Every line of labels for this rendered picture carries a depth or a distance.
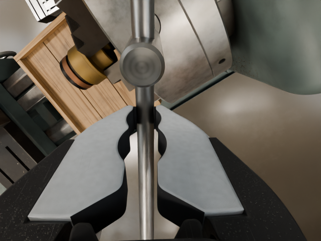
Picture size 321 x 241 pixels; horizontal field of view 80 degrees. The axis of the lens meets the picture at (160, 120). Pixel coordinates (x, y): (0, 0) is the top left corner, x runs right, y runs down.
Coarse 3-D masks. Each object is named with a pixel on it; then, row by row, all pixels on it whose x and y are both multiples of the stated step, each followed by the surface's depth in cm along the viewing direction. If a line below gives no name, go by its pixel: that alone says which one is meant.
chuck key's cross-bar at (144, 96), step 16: (144, 0) 9; (144, 16) 9; (144, 32) 10; (144, 96) 12; (144, 112) 12; (144, 128) 13; (144, 144) 13; (144, 160) 14; (144, 176) 14; (144, 192) 14; (144, 208) 15; (144, 224) 15
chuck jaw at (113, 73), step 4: (116, 64) 37; (108, 68) 37; (112, 68) 37; (116, 68) 37; (104, 72) 38; (108, 72) 38; (112, 72) 38; (116, 72) 38; (120, 72) 37; (108, 76) 38; (112, 76) 38; (116, 76) 38; (120, 76) 38; (112, 80) 38; (116, 80) 38; (120, 80) 41; (124, 80) 38; (124, 84) 38; (128, 84) 38; (128, 88) 38; (132, 88) 38; (156, 96) 38; (156, 100) 39
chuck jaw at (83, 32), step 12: (60, 0) 25; (72, 0) 25; (72, 12) 27; (84, 12) 27; (72, 24) 30; (84, 24) 29; (96, 24) 30; (72, 36) 34; (84, 36) 31; (96, 36) 32; (84, 48) 33; (96, 48) 34
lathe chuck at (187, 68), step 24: (96, 0) 21; (120, 0) 21; (168, 0) 21; (120, 24) 22; (168, 24) 22; (120, 48) 23; (168, 48) 24; (192, 48) 24; (168, 72) 26; (192, 72) 28; (168, 96) 31
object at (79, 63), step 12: (72, 48) 36; (108, 48) 40; (72, 60) 36; (84, 60) 35; (96, 60) 36; (108, 60) 37; (72, 72) 36; (84, 72) 36; (96, 72) 36; (72, 84) 38; (84, 84) 38; (96, 84) 40
